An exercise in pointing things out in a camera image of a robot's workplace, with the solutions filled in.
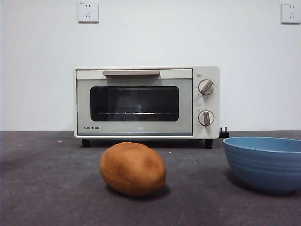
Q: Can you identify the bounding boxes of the brown potato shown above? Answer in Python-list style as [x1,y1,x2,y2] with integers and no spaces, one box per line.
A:
[99,141,167,197]

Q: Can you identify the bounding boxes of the glass oven door with handle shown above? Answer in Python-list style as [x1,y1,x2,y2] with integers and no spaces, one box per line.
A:
[75,68,193,137]

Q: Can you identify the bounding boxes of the blue ribbed bowl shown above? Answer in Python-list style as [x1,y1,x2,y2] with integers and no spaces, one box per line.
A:
[222,136,301,195]

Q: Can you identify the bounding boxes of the cream Toshiba toaster oven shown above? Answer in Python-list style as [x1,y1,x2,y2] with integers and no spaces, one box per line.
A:
[74,65,221,148]

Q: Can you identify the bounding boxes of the round beige timer knob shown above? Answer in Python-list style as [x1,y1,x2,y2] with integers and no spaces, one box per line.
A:
[198,110,214,127]

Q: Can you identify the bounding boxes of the round beige temperature knob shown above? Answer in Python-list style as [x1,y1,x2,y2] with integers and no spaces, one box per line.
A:
[198,79,215,96]

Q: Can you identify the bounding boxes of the metal wire oven rack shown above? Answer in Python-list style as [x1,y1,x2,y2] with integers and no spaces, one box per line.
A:
[98,112,177,116]

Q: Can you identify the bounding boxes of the white wall socket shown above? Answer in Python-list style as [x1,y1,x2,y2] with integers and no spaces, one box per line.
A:
[78,1,99,24]
[281,2,301,24]

